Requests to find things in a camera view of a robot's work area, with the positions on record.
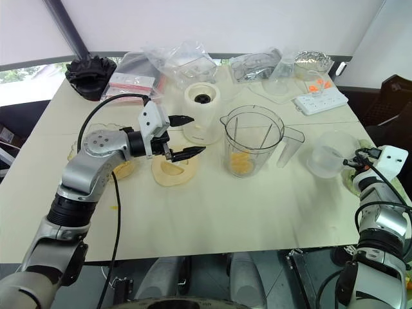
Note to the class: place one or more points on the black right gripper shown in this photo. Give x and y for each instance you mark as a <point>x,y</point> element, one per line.
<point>360,161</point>

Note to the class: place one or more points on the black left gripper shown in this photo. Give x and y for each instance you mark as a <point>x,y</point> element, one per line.
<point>160,144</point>

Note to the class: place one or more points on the translucent blender jar lid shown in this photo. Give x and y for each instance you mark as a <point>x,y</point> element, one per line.
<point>330,154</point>

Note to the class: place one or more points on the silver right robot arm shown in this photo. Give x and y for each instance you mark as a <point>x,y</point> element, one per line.
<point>383,225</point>

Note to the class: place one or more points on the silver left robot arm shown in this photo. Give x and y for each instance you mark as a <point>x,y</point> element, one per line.
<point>96,154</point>

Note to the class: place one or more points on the white blender base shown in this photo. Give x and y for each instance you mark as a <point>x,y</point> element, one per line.
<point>202,109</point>

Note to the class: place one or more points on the orange segments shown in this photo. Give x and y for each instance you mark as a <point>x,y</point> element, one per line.
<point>240,164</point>

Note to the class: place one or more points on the dark brown plastic crate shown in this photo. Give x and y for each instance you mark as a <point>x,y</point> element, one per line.
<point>389,99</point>

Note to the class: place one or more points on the white power strip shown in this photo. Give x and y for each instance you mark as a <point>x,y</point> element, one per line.
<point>320,102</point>

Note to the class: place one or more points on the large clear crumpled plastic bag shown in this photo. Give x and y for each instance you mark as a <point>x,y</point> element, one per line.
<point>188,62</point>

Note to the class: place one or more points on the zip bag with red stripes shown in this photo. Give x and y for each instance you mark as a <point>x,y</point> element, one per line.
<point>128,84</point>

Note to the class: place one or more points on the orange plastic clips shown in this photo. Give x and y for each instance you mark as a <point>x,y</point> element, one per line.
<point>313,87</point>

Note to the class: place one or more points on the grey plastic bag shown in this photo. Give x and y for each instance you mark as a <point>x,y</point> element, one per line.
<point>136,64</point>

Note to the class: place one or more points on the small white window device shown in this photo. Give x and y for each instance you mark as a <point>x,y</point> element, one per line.
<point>340,68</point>

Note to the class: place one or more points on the plastic bag with dark contents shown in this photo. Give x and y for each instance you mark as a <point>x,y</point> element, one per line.
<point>251,66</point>

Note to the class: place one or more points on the clear glass measuring cup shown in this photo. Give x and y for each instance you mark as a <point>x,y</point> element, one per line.
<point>309,75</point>

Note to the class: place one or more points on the clear plastic cup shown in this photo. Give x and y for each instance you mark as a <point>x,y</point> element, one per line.
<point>278,86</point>

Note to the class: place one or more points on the clear glass plate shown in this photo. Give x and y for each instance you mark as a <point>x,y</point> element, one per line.
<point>75,148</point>

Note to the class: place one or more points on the foil covered bowl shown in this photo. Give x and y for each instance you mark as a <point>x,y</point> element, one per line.
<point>313,58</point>

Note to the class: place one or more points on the black crumpled plastic basket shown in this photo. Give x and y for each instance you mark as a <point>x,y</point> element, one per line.
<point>90,75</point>

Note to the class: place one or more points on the small clear plastic bag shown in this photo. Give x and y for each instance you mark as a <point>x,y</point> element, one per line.
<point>284,66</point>

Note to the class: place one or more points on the black metal box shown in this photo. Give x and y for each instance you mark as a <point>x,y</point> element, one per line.
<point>302,277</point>

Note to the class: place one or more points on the grey rounded robot leg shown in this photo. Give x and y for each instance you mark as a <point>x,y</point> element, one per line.
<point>159,280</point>
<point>246,280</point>

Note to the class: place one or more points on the dark metal pole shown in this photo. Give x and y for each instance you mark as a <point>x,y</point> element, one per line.
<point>69,27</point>

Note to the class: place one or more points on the dark rounded robot torso rim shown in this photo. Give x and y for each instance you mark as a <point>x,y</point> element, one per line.
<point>174,304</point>

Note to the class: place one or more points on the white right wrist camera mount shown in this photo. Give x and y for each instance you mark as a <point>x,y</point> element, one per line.
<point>391,160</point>

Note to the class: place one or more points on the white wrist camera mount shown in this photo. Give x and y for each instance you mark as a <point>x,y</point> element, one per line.
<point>391,160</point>
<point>151,119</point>

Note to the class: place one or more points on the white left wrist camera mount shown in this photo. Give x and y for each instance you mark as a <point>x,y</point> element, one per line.
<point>151,119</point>

